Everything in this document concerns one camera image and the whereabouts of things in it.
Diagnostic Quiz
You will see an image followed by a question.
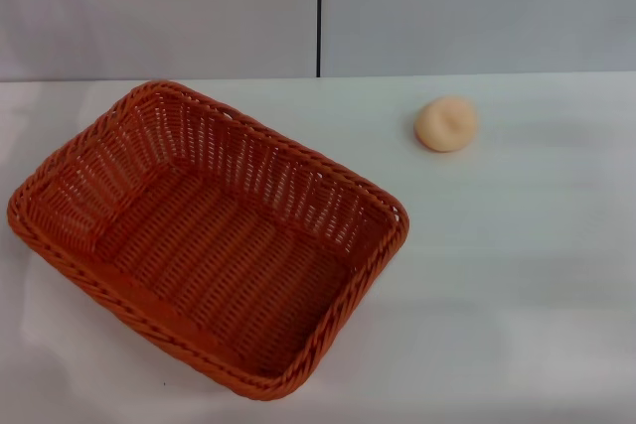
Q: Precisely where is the pale peach round bun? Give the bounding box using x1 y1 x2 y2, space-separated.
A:
413 94 479 153

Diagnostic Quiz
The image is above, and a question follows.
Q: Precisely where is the orange woven plastic basket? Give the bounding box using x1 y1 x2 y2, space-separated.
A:
6 78 411 403

